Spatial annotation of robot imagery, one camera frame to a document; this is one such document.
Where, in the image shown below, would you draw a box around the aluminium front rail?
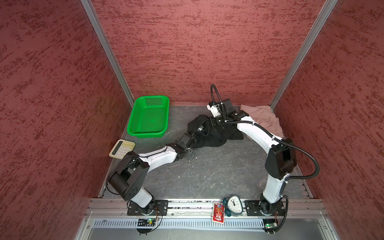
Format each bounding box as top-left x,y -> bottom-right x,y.
75,198 -> 339,240

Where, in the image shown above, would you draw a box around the pink shorts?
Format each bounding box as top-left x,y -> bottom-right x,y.
240,105 -> 284,138

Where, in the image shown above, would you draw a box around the beige yellow calculator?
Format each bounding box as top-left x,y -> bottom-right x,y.
109,139 -> 136,160

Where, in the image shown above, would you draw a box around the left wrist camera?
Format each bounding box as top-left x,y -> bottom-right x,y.
179,133 -> 197,148

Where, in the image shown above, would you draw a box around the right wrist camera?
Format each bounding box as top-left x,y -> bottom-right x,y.
207,99 -> 236,118

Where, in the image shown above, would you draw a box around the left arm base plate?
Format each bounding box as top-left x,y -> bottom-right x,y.
127,200 -> 169,217

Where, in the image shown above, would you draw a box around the right small circuit board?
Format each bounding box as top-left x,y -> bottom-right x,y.
263,219 -> 279,232

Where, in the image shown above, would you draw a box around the white teal alarm clock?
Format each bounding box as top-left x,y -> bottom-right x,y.
223,195 -> 244,217

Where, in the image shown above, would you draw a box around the left small circuit board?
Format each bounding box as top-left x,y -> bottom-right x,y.
137,219 -> 157,228

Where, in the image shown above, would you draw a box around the green plastic basket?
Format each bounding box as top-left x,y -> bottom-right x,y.
127,96 -> 170,139

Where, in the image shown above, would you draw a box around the black shorts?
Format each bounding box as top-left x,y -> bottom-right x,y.
187,115 -> 244,149

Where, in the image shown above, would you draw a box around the red card packet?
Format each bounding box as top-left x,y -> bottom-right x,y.
212,202 -> 225,224

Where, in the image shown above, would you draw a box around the aluminium corner post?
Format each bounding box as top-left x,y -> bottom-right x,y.
81,0 -> 135,107
270,0 -> 338,112

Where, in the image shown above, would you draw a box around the black corrugated cable hose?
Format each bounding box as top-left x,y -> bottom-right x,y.
209,83 -> 321,181

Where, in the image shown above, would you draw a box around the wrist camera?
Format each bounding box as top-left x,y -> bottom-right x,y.
179,133 -> 197,148
207,99 -> 236,118

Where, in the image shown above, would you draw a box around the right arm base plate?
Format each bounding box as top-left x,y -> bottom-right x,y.
244,200 -> 286,217

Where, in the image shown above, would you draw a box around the right aluminium corner post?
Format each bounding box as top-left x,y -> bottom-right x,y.
270,0 -> 338,112

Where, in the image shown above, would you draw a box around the left aluminium corner post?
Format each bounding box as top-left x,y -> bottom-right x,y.
81,0 -> 135,107

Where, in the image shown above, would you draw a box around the small circuit board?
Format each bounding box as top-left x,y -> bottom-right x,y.
263,219 -> 279,232
137,219 -> 157,228

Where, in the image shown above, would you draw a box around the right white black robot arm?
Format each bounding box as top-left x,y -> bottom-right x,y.
210,108 -> 297,216

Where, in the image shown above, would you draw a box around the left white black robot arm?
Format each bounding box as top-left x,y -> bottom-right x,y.
107,133 -> 197,216

